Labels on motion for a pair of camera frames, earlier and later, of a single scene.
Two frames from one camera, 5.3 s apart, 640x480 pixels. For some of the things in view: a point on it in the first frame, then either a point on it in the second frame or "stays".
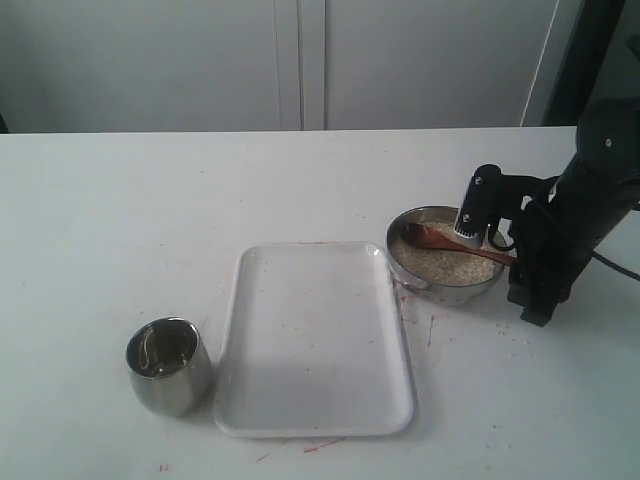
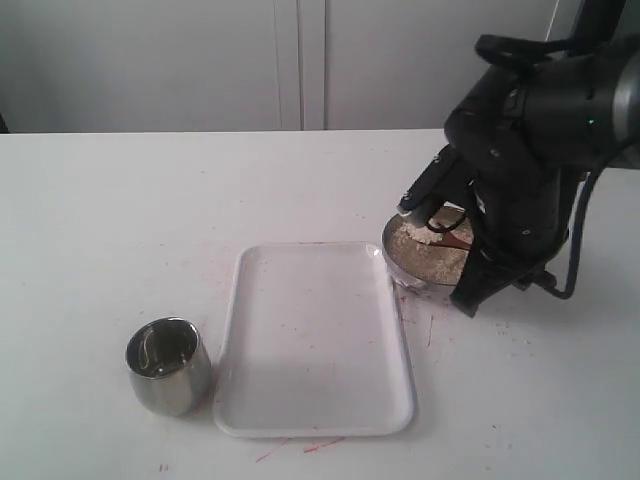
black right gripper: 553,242 to 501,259
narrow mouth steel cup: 169,366 stays
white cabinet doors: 226,65 stays
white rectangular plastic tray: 314,345 stays
